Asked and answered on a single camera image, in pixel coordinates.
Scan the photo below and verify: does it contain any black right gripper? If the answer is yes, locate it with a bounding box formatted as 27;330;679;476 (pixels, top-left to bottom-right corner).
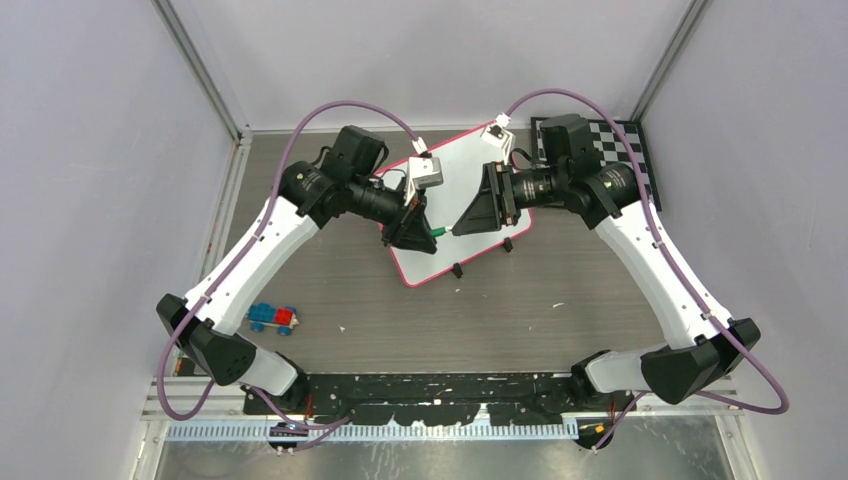
452;160;567;236

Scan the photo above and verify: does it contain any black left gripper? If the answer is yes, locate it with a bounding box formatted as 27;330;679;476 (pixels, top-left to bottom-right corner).
349;175;438;253

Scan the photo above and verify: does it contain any pink framed whiteboard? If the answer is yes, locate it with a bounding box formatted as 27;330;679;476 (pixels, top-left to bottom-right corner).
389;125;534;288

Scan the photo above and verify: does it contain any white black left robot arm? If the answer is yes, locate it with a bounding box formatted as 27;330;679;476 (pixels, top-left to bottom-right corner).
156;125;443;414

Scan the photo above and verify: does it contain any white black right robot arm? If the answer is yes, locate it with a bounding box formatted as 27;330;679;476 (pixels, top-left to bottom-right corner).
451;114;761;411

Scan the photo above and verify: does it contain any black white chessboard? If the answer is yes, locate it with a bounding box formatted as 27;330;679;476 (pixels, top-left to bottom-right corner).
530;116;662;212

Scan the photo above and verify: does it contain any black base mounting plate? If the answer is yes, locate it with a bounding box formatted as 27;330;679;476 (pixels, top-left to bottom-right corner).
241;372;639;429

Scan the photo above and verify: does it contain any blue red toy car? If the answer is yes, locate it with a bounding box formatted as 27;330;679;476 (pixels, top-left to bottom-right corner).
245;303;299;336

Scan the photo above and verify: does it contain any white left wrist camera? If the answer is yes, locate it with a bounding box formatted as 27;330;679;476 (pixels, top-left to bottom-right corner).
404;154;444;206

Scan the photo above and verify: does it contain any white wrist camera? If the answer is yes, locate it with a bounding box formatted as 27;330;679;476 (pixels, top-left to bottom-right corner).
404;154;444;206
480;113;515;164

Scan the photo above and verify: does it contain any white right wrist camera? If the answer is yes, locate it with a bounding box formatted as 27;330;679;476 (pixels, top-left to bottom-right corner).
480;113;515;164

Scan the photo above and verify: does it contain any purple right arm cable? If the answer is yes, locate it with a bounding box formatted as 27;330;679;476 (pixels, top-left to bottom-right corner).
503;88;791;453

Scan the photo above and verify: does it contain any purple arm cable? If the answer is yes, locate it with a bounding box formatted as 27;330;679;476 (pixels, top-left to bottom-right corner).
503;88;791;453
156;100;429;453

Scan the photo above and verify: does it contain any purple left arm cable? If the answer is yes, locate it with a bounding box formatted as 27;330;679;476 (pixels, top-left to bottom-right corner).
156;100;429;453

